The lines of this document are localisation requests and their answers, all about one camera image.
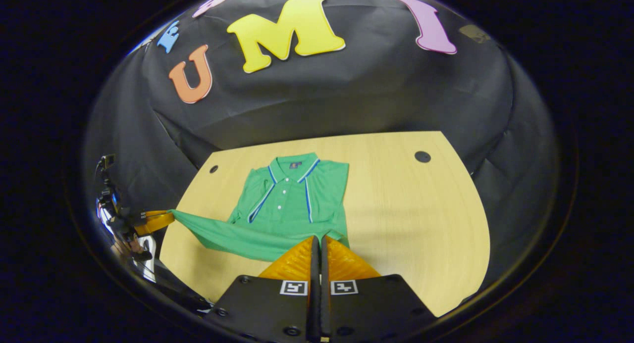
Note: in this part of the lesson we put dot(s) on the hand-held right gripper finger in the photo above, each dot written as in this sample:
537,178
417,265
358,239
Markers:
315,303
325,303

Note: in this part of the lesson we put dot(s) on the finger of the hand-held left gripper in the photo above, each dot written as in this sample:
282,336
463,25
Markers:
156,220

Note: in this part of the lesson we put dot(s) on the green T-shirt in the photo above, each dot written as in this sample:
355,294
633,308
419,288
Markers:
292,204

